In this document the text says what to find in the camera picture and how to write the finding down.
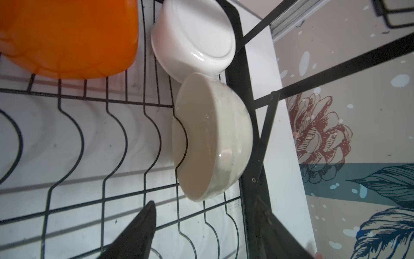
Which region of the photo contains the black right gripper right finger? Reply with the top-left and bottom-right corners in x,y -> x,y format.
254,197 -> 313,259

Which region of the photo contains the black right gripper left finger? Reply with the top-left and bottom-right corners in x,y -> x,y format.
99,201 -> 156,259

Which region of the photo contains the cream ceramic bowl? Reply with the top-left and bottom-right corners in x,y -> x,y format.
172,73 -> 253,202

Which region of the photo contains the white plastic bowl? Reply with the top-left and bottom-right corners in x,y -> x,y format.
151,0 -> 236,83

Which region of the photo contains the orange plastic bowl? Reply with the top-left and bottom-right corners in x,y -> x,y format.
1,1 -> 139,79

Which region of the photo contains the black wire dish rack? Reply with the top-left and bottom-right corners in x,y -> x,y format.
0,0 -> 414,259

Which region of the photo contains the aluminium frame corner post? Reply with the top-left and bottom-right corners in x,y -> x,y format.
270,0 -> 329,43

